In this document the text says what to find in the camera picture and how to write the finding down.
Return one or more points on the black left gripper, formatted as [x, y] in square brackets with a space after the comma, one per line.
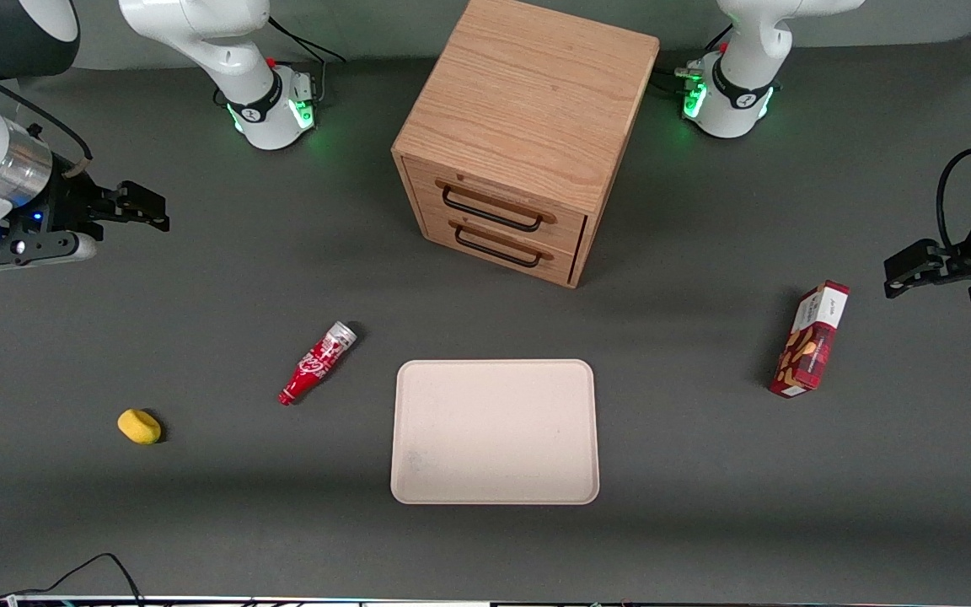
[962, 249]

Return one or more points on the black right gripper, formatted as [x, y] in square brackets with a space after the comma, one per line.
[69, 210]

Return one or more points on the red coke bottle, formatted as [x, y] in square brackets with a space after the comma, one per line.
[317, 362]

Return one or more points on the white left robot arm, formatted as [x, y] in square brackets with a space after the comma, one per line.
[738, 51]

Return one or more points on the beige plastic tray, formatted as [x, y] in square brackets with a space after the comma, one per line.
[494, 430]

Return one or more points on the red snack box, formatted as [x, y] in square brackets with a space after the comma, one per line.
[810, 341]

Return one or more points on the yellow sponge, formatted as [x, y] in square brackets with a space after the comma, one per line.
[139, 427]

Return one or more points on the wooden drawer front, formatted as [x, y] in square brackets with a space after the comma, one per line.
[565, 228]
[439, 232]

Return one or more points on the wooden drawer cabinet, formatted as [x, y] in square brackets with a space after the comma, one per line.
[528, 93]

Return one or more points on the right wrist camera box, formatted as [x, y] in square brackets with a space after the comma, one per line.
[39, 253]

